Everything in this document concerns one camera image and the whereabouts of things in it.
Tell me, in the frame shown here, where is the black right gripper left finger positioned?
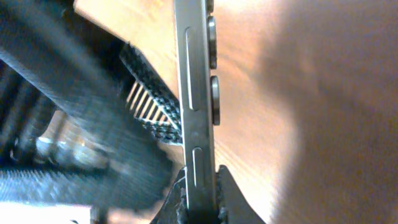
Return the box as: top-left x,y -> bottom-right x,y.
150,168 -> 188,224

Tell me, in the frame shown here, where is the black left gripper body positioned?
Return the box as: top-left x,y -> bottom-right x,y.
1,1 -> 173,210

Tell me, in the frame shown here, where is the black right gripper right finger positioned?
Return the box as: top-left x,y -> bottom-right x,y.
217,165 -> 265,224

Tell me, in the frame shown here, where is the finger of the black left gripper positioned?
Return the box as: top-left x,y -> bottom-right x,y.
119,44 -> 182,145

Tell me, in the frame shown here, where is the gold Galaxy smartphone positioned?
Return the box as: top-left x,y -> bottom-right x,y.
174,0 -> 220,223

